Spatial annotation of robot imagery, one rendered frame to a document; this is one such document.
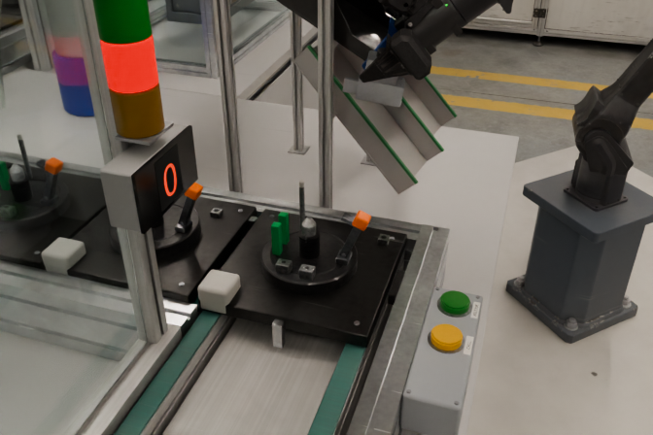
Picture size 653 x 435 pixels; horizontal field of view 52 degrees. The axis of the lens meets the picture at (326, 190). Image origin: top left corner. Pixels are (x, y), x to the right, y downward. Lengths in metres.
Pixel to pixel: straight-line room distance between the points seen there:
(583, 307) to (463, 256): 0.24
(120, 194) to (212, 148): 0.86
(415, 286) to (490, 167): 0.57
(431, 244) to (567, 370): 0.27
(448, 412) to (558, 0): 4.29
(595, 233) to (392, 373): 0.33
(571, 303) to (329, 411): 0.42
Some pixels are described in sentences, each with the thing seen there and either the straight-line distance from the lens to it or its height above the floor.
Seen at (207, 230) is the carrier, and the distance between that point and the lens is 1.07.
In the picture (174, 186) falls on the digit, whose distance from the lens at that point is 0.76.
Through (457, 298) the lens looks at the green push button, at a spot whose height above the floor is 0.97.
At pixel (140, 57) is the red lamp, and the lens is 0.68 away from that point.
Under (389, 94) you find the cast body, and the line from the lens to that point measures 0.94.
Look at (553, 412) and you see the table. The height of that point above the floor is 0.86.
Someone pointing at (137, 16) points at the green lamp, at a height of 1.38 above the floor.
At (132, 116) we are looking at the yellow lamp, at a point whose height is 1.29.
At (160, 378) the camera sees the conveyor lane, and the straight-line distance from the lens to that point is 0.88.
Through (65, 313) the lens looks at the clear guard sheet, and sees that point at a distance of 0.74.
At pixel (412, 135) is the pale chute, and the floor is 1.03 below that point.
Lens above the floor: 1.57
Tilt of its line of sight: 31 degrees down
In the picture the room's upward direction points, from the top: straight up
